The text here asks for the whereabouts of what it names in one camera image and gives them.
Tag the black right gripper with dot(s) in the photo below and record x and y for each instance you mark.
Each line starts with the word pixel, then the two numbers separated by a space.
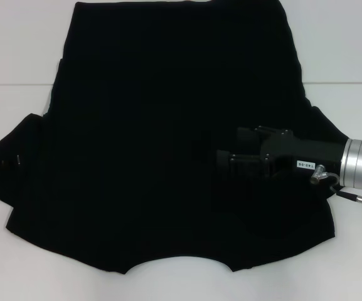
pixel 312 153

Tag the black shirt with FREE print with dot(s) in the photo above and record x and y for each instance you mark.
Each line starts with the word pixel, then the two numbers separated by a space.
pixel 155 125

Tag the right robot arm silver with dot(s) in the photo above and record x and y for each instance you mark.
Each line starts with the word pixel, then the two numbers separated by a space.
pixel 359 164

